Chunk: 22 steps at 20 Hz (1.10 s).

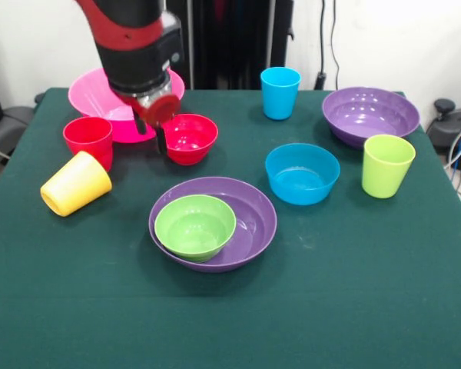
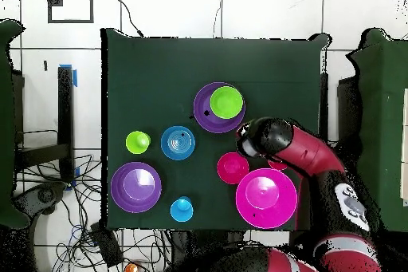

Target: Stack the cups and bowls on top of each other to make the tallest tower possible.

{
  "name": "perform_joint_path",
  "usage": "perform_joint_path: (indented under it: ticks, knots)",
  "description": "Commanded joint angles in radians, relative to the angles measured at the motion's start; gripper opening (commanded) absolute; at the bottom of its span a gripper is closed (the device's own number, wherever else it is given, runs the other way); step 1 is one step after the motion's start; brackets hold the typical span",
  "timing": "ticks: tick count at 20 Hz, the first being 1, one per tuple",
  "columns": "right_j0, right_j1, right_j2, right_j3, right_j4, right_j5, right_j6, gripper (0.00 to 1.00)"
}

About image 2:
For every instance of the dark green table cloth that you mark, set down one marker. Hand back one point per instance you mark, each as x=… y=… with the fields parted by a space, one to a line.
x=191 y=61

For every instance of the red cup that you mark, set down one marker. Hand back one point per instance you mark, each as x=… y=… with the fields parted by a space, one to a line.
x=276 y=166

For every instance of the small orange object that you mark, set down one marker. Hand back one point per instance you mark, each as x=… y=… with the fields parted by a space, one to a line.
x=131 y=268

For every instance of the purple bowl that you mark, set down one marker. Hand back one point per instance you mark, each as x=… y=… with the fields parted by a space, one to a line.
x=204 y=119
x=135 y=187

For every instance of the black metal stand frame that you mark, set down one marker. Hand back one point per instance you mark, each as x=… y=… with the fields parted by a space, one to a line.
x=65 y=109
x=324 y=99

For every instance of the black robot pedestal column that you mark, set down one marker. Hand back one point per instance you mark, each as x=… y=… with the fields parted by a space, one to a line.
x=204 y=237

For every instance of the red bowl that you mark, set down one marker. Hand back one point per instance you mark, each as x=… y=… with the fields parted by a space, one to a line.
x=232 y=168

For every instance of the blue bowl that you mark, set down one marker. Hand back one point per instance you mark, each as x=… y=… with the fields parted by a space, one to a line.
x=178 y=143

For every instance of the large pink bowl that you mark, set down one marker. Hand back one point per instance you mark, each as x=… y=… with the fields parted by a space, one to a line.
x=266 y=198

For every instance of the blue tape strip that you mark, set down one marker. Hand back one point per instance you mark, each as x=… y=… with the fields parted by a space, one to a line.
x=75 y=78

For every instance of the green ribbed bowl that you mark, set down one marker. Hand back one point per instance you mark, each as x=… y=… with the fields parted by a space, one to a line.
x=226 y=102

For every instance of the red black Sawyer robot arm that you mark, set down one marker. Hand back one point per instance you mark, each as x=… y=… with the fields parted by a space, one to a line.
x=306 y=150

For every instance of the black power box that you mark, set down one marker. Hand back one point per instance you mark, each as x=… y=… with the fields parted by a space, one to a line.
x=106 y=246

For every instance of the green cup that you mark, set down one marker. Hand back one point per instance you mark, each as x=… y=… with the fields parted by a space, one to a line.
x=138 y=142

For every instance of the black office chair base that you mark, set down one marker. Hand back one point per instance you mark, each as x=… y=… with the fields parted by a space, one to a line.
x=41 y=196

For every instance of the black square floor frame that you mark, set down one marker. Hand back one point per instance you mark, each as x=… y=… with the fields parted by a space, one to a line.
x=70 y=21

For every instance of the green covered side table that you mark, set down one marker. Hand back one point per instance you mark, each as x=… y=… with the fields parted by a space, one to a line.
x=382 y=109
x=6 y=125

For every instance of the blue cup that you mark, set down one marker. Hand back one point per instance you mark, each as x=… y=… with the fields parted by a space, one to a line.
x=181 y=209

